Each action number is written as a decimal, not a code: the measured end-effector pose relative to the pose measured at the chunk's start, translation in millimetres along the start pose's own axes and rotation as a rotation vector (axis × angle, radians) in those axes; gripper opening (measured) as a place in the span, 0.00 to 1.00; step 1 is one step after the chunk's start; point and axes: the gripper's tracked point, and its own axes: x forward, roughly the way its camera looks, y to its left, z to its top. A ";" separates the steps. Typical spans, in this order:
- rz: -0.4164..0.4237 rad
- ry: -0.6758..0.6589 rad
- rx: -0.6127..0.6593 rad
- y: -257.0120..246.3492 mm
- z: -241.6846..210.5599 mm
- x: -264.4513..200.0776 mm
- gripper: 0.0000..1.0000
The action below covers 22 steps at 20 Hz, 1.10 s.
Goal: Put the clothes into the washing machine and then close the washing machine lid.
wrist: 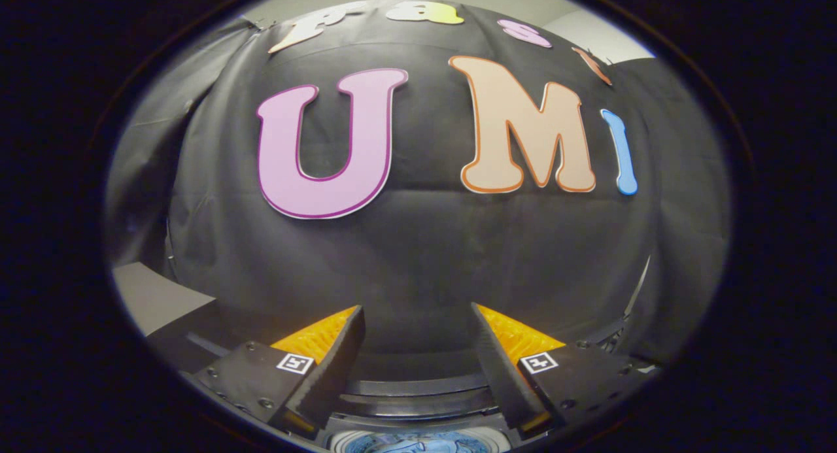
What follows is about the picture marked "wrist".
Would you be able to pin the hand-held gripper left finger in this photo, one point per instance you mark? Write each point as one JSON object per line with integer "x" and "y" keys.
{"x": 337, "y": 368}

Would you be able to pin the black backdrop cloth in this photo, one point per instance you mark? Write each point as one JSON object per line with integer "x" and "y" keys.
{"x": 425, "y": 244}

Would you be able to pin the light blue clothes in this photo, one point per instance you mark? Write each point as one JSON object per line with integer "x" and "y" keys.
{"x": 418, "y": 444}

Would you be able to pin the grey and white cabinet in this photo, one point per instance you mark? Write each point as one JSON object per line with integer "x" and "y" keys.
{"x": 157, "y": 296}

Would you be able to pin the grey washing machine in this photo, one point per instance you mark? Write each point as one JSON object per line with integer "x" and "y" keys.
{"x": 418, "y": 423}

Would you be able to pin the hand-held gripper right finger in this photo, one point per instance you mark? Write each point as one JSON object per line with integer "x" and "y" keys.
{"x": 500, "y": 374}

